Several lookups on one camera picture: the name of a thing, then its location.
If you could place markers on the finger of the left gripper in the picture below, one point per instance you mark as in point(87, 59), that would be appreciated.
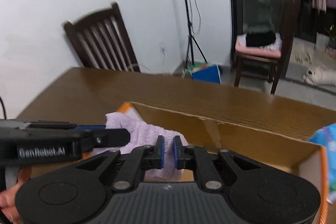
point(98, 136)

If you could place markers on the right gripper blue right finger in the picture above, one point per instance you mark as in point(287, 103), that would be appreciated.
point(200, 162)

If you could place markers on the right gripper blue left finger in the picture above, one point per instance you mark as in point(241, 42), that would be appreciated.
point(136, 163)

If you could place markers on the lilac fluffy towel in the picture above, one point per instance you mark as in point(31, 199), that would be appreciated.
point(141, 134)

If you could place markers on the left hand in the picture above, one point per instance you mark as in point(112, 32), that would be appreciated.
point(8, 203)

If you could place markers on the blue colourful box on floor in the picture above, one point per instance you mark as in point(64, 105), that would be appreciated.
point(205, 72)

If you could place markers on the dark wooden slatted chair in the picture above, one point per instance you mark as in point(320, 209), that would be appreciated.
point(100, 40)

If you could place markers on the black light stand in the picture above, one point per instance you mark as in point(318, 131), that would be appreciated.
point(191, 40)

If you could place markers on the wooden chair with pink cushion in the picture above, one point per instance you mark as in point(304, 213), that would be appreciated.
point(274, 55)

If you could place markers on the black item on cushion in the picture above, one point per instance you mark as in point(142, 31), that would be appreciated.
point(260, 39)

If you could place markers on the white dog lying on floor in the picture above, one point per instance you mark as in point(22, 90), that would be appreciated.
point(319, 76)

